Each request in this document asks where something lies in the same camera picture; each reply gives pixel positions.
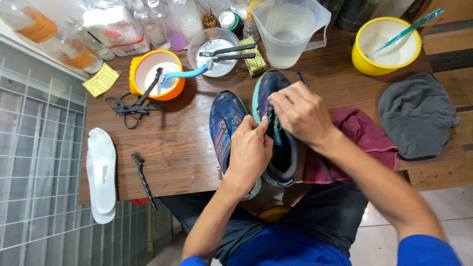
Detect person's right hand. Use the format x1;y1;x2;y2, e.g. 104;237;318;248
268;81;339;151

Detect maroon cloth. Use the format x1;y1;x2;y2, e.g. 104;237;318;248
303;108;398;185

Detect small cup of tools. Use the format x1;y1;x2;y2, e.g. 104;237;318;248
202;10;219;30

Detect blue sneaker with lace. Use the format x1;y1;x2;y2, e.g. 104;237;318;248
252;69;300;187

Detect small bottle with orange cap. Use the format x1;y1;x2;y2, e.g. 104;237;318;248
243;11;260;43

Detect black detail brush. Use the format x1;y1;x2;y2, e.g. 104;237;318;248
199;43;256;57
212;53;256;63

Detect white insole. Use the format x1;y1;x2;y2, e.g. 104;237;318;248
87;127;117;215
86;150;117;225

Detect clear plastic bottle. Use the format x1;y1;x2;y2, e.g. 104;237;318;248
132;0;171;51
172;0;204;43

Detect clear plastic bowl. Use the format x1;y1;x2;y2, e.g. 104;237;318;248
187;27;241;78

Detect grey cloth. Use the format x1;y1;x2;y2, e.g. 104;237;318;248
378;71;461;162

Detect clear measuring jug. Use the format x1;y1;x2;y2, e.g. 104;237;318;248
251;0;332;70

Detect blue sneaker without lace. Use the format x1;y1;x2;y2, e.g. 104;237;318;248
209;90;263;201

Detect person's left hand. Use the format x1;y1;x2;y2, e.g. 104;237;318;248
222;116;275;193

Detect jar with white lid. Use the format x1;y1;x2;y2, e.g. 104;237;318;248
218;11;245;38

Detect teal toothbrush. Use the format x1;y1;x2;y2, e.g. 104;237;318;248
366;8;445;58

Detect dark container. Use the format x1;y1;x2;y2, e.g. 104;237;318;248
318;0;389;32

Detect loose dark shoelace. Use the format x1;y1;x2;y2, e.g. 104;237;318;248
105;92;166;130

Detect bottle with purple liquid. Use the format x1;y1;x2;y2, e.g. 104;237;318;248
148;0;190;52

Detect slim clear bottle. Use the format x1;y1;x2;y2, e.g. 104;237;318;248
65;16;117;62

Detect person's dark shorts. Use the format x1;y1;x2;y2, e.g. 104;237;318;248
160;181;369;265

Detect yellow stool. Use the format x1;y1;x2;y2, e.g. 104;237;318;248
257;206;293;223

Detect large bottle with orange label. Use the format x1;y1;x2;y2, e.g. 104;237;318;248
41;27;104;74
0;0;60;45

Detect yellow bowl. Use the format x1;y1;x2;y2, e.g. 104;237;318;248
351;17;422;76

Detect wooden scrub brush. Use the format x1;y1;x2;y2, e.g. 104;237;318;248
239;36;267;77

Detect person's blue shirt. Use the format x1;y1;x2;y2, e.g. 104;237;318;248
180;222;463;266

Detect white powder bag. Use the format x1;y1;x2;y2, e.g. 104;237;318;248
82;5;151;57

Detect orange bowl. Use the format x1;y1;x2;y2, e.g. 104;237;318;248
129;50;186;102

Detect black wire brush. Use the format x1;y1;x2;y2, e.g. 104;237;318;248
130;151;158;212

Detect yellow paper note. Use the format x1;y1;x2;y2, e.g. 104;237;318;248
82;63;120;98

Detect light blue toothbrush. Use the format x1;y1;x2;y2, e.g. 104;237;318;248
160;60;214;88

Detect white wire rack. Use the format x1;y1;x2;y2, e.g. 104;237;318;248
0;41;174;266

